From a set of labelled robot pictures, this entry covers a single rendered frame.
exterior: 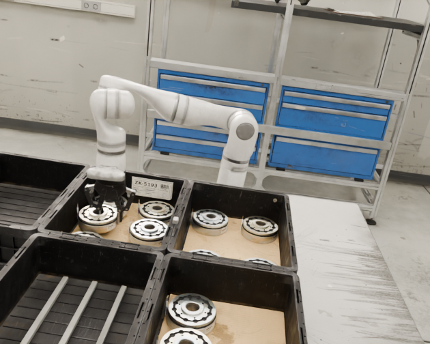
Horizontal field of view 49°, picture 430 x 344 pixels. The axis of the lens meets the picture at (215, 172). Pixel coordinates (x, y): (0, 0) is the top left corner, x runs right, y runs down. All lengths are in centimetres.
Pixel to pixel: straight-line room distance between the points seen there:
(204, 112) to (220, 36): 242
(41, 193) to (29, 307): 52
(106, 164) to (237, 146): 49
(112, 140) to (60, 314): 41
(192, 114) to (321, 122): 180
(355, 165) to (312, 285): 194
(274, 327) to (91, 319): 39
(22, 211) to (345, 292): 95
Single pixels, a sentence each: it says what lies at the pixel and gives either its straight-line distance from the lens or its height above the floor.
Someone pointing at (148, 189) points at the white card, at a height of 88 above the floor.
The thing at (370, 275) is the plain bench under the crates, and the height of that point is 70.
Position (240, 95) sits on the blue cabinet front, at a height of 78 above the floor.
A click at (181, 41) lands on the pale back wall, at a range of 391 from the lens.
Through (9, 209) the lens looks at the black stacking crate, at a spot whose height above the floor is 83.
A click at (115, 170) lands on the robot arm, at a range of 118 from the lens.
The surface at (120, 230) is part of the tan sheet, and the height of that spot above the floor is 83.
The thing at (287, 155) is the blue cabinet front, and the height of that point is 41.
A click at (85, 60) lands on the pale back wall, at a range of 412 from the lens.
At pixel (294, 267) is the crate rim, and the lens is 109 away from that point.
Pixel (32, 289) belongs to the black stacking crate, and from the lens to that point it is 114.
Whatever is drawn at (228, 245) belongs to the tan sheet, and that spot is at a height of 83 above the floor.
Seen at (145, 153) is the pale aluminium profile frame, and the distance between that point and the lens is 325.
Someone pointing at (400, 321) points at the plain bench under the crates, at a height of 70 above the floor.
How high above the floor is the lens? 152
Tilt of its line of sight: 24 degrees down
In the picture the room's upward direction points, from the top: 8 degrees clockwise
